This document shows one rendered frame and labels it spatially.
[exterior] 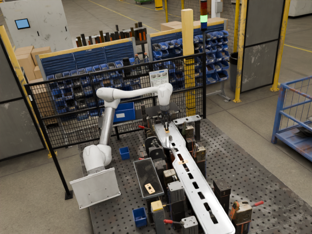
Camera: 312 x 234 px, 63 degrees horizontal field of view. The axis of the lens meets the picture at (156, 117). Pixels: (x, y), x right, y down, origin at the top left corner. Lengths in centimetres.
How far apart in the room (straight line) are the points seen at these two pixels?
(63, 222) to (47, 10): 645
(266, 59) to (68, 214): 425
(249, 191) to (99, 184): 126
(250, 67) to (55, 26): 579
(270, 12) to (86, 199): 418
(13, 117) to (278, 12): 460
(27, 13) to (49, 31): 72
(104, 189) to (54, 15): 683
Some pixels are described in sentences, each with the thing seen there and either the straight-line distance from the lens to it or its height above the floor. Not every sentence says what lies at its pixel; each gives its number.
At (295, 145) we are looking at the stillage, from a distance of 392.
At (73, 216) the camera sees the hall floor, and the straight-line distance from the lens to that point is 332.
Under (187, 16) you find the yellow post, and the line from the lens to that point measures 279.
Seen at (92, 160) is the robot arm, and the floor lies 102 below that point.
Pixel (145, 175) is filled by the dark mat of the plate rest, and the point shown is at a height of 116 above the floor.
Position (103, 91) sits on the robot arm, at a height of 146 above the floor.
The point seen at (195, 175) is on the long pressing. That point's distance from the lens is 201.
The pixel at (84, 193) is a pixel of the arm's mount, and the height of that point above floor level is 86.
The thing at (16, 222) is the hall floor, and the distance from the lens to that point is 362.
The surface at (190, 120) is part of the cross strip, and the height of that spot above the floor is 100.
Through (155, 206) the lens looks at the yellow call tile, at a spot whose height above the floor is 116.
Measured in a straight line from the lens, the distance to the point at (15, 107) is 402.
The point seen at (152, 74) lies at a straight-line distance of 278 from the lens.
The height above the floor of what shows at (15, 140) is 42.
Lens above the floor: 239
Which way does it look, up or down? 30 degrees down
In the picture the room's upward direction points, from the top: 7 degrees counter-clockwise
